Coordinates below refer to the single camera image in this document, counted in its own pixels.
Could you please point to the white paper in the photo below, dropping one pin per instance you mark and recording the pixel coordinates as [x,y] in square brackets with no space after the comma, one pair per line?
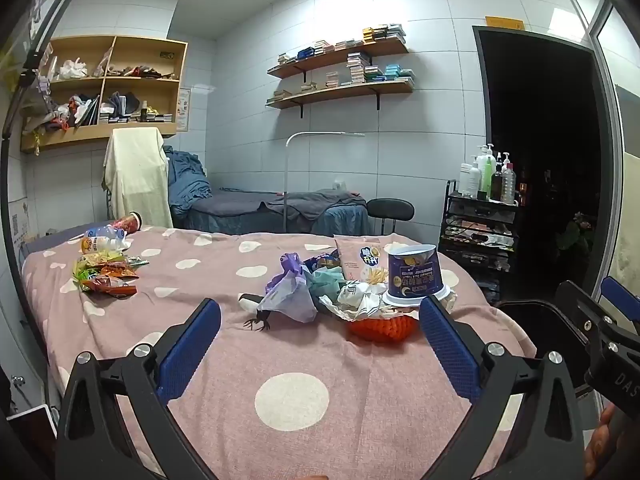
[360,300]

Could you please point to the blue covered massage bed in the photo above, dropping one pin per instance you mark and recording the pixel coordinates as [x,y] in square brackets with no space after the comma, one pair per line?
[345,220]

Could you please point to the wooden wall shelf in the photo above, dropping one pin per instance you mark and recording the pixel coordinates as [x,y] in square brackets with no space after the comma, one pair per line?
[340,94]
[320,61]

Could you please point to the pink polka-dot blanket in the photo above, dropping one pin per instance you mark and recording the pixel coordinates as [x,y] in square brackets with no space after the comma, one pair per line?
[300,350]

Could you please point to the orange net bag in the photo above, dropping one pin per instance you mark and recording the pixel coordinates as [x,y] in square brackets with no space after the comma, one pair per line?
[380,330]

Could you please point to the black toy lizard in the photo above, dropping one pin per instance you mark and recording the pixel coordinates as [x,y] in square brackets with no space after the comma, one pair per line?
[257,320]

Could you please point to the cream towel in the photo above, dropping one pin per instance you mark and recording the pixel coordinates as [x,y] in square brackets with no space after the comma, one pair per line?
[137,175]

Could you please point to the dark brown bottle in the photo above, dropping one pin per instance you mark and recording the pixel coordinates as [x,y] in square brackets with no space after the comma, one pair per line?
[497,180]

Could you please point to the yellow door sign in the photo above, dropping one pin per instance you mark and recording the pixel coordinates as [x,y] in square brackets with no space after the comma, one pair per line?
[504,22]

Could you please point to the blue snack packet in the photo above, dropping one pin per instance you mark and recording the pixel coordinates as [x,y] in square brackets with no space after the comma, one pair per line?
[325,260]

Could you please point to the tall white pump bottle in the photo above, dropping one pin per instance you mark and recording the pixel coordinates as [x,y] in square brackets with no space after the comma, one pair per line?
[482,159]

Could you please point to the glass door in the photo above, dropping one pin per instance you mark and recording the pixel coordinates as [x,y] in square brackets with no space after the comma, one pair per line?
[627,185]

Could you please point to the person's right hand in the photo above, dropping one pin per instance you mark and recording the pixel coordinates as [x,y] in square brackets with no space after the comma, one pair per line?
[600,440]

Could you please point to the row of small boxes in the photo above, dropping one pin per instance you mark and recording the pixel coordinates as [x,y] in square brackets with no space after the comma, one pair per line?
[360,40]

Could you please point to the potted plant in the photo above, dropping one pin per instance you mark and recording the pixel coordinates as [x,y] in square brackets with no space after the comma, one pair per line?
[580,230]

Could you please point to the white floor lamp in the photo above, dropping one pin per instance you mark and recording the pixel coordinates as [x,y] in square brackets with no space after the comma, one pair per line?
[286,175]

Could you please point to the wall poster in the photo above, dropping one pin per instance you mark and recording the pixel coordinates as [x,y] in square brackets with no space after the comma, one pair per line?
[183,110]

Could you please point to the black stool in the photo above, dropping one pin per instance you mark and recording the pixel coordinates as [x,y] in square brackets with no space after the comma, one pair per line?
[390,208]

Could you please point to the pile of snack wrappers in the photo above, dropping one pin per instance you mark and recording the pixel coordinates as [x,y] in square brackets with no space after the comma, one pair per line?
[107,280]

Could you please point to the wooden cubby shelf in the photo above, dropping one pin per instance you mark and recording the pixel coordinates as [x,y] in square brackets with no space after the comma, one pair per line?
[175,85]

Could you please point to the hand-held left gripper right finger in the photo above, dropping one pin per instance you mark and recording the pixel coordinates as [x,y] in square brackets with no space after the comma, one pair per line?
[447,350]

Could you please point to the red cup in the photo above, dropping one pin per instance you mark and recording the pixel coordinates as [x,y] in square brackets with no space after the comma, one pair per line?
[127,222]

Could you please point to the teal crumpled paper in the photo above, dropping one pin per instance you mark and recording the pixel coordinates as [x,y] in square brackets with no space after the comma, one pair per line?
[325,282]

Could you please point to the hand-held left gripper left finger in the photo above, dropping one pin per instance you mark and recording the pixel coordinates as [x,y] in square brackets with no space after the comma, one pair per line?
[192,345]

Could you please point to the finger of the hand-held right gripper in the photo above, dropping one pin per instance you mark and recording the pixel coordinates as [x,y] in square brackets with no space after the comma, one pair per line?
[620,296]
[575,305]

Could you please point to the purple instant noodle cup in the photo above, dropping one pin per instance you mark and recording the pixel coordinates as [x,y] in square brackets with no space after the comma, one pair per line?
[415,275]

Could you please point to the pink snack packet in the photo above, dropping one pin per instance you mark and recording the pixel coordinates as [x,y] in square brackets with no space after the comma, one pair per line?
[357,255]

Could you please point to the black trolley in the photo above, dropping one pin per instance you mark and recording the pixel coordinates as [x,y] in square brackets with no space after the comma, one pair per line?
[480,215]

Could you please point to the clear plastic bottle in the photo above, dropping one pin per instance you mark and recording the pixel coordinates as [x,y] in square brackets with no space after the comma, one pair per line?
[508,182]

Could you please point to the purple plastic bag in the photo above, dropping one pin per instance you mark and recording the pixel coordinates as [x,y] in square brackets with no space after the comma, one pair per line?
[295,300]

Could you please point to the blue blanket heap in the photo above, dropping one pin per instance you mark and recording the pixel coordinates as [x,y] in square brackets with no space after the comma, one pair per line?
[187,180]

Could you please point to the short white bottle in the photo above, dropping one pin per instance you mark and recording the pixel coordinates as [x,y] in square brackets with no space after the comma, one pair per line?
[467,180]

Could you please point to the blue white plastic bottle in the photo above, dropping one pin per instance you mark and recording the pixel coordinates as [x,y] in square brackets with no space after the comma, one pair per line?
[100,242]

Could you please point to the wooden wall shelves with clothes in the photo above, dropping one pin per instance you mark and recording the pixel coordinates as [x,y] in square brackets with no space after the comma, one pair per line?
[357,67]

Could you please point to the black trash bin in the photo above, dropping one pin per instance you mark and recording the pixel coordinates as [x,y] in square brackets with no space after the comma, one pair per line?
[530,320]

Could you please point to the white plastic bag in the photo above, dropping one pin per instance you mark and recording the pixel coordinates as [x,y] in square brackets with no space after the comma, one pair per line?
[72,67]

